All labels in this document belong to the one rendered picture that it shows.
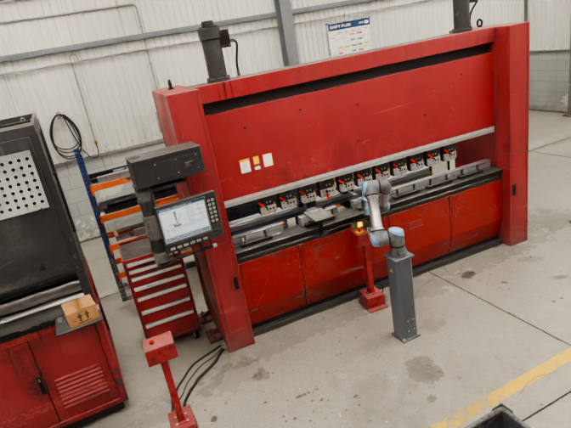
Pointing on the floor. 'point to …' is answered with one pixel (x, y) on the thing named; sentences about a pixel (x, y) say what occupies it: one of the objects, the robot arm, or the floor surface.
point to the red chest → (159, 291)
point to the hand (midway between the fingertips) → (370, 233)
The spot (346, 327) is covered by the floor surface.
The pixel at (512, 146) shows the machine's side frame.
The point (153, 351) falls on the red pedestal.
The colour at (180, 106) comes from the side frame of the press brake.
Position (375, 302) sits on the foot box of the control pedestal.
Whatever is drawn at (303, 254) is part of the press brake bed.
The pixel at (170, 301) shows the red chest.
